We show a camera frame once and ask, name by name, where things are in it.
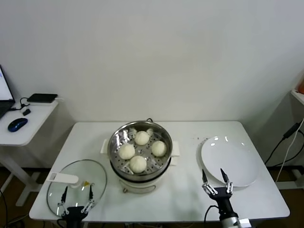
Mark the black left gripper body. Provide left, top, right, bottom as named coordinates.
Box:
left=62, top=206, right=89, bottom=228

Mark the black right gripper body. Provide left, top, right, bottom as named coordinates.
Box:
left=212, top=187, right=236, bottom=216

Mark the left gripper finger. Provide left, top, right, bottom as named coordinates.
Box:
left=58, top=186, right=69, bottom=217
left=80, top=184, right=95, bottom=214

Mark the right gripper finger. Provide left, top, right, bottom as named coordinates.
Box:
left=202, top=169, right=218, bottom=195
left=220, top=168, right=233, bottom=194

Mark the white steamed baozi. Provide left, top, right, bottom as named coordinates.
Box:
left=151, top=140, right=167, bottom=157
left=118, top=144, right=135, bottom=160
left=129, top=155, right=147, bottom=173
left=134, top=131, right=150, bottom=146

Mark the stainless steel steamer basket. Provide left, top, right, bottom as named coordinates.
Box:
left=101, top=121, right=181, bottom=178

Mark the white round plate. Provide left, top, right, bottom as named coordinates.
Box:
left=196, top=135, right=259, bottom=190

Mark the white electric cooking pot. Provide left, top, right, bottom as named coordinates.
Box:
left=109, top=155, right=178, bottom=194

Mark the white side desk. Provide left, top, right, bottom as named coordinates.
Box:
left=0, top=99, right=59, bottom=206

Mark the blue computer mouse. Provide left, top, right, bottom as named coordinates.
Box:
left=7, top=118, right=29, bottom=133

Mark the black flat hard drive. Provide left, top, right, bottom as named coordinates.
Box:
left=26, top=93, right=58, bottom=103

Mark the black laptop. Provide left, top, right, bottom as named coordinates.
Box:
left=0, top=65, right=15, bottom=119

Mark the white side shelf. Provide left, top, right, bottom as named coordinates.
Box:
left=276, top=89, right=304, bottom=190

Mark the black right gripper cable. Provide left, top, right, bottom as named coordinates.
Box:
left=204, top=205, right=221, bottom=224

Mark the glass lid with white handle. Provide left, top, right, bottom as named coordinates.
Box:
left=47, top=159, right=107, bottom=218

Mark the long white hanging cable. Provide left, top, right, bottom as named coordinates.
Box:
left=276, top=129, right=304, bottom=183

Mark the black cable with power brick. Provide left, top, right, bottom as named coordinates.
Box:
left=265, top=121, right=304, bottom=164

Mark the thin black desk cable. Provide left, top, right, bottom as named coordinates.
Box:
left=9, top=96, right=31, bottom=112

